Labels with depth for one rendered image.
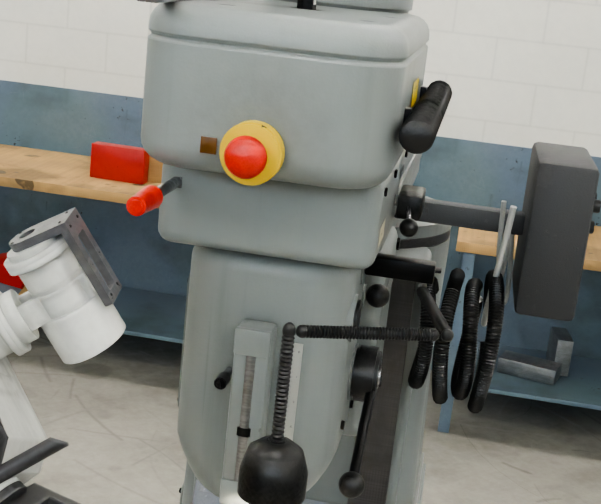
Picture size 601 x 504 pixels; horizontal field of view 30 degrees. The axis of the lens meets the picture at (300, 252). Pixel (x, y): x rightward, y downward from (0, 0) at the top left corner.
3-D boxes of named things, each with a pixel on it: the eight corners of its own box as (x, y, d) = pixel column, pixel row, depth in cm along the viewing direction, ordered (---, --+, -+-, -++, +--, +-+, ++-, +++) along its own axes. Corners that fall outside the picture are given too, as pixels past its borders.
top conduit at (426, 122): (431, 156, 106) (436, 120, 105) (388, 151, 107) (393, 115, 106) (450, 107, 149) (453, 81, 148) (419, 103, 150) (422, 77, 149)
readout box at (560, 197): (582, 325, 147) (609, 170, 142) (513, 315, 148) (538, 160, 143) (572, 286, 166) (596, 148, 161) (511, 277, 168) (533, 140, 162)
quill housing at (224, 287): (328, 530, 128) (361, 265, 120) (157, 499, 131) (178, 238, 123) (349, 462, 146) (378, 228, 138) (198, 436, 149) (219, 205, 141)
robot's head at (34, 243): (36, 341, 99) (109, 311, 97) (-15, 261, 96) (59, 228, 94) (56, 309, 105) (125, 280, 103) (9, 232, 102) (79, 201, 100)
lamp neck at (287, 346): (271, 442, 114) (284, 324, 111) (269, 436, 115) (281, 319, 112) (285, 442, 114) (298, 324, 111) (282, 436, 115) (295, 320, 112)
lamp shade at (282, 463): (243, 510, 112) (249, 453, 110) (231, 477, 119) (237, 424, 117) (312, 509, 114) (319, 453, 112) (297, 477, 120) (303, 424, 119)
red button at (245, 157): (262, 183, 101) (266, 140, 100) (219, 177, 102) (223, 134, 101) (269, 177, 105) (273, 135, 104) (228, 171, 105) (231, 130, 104)
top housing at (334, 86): (385, 200, 105) (407, 29, 101) (121, 163, 109) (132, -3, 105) (418, 136, 150) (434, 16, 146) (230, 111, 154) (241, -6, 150)
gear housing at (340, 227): (375, 275, 117) (387, 182, 114) (152, 242, 120) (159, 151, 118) (401, 212, 149) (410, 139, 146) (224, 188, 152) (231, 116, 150)
